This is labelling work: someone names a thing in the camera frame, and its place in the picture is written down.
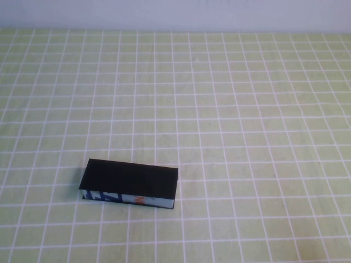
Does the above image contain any black printed glasses case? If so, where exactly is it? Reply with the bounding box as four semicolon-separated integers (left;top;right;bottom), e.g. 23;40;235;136
78;158;179;210

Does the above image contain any green checkered tablecloth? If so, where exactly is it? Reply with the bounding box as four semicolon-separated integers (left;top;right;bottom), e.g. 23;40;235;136
0;27;351;263

